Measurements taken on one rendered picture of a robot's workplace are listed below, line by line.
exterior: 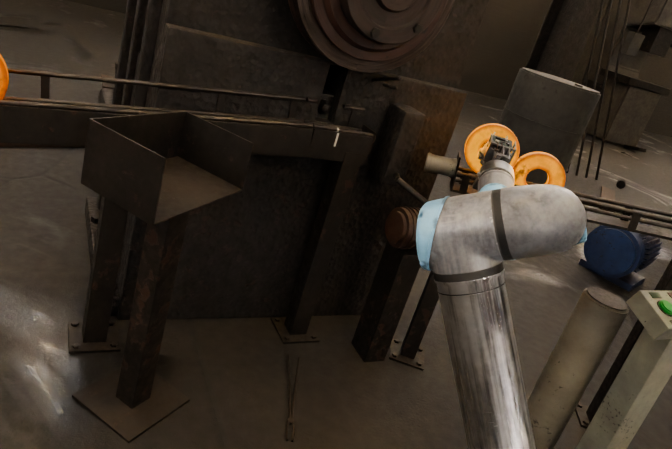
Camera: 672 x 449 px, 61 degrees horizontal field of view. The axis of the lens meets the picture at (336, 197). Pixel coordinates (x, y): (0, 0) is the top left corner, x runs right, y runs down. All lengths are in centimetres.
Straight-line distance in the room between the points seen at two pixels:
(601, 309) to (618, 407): 25
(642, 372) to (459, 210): 88
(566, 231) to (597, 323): 76
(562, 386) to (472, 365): 82
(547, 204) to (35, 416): 121
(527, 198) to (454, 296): 19
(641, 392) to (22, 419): 148
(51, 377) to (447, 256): 109
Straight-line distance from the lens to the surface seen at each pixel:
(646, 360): 166
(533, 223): 91
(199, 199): 122
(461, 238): 92
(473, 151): 174
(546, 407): 182
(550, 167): 177
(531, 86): 418
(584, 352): 172
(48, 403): 159
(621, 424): 174
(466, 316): 95
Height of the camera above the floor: 109
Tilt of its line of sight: 20 degrees down
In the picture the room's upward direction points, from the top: 17 degrees clockwise
